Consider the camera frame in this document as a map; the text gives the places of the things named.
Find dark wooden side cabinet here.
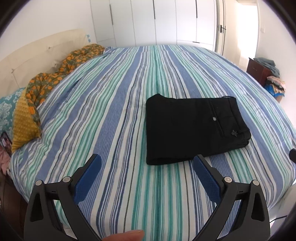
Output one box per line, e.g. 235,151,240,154
246,58,272,87

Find mustard yellow dotted pillow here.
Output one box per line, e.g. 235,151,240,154
11,90,41,153

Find white door with handle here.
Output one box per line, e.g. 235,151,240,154
215,0,261,67

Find smartphone on bed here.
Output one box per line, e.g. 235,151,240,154
1,132,12,156

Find pile of clothes on cabinet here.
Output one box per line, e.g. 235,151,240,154
254,57,286,102

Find person's left hand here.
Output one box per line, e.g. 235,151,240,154
102,230,144,241

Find white wardrobe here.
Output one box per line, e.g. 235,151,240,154
90,0,216,50

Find dark wooden nightstand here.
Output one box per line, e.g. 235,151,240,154
1,171,28,240

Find beige padded headboard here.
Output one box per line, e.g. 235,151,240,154
1,29,91,97

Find orange floral blanket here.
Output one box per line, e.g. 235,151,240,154
25,44,105,126

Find teal patterned pillow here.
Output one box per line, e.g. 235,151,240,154
0,88,25,140

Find pink cloth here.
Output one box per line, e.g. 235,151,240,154
0,146,11,175

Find black pants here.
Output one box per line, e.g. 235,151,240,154
145,94,251,165

